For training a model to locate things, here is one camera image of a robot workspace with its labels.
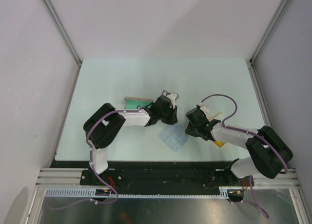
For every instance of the aluminium frame crossbar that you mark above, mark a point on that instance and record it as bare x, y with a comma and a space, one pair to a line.
71, 176

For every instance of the aluminium frame post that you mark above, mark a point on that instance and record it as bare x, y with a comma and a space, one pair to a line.
62, 31
279, 12

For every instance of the light blue cleaning cloth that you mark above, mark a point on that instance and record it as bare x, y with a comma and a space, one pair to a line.
173, 136

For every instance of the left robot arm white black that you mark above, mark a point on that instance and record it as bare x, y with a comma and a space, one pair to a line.
104, 125

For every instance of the yellow sunglasses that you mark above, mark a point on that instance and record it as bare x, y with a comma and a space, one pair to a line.
217, 143

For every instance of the right aluminium frame post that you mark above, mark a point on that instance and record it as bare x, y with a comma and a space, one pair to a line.
279, 12

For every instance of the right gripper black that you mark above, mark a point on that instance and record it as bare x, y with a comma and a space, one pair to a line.
189, 131

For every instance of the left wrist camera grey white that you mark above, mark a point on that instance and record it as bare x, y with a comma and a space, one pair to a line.
173, 97

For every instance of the white slotted cable duct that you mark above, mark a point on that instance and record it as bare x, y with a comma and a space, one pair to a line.
99, 193

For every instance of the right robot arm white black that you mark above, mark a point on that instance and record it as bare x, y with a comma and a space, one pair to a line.
269, 155

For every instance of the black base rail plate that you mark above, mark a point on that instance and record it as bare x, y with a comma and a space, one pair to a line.
161, 178

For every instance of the left aluminium frame post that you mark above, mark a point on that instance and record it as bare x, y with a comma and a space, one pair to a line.
62, 31

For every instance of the grey glasses case green lining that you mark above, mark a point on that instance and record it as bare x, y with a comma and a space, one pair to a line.
133, 102

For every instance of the right aluminium side rail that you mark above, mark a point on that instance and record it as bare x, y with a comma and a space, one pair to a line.
259, 95

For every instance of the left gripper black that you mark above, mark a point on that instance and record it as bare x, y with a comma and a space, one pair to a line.
173, 119

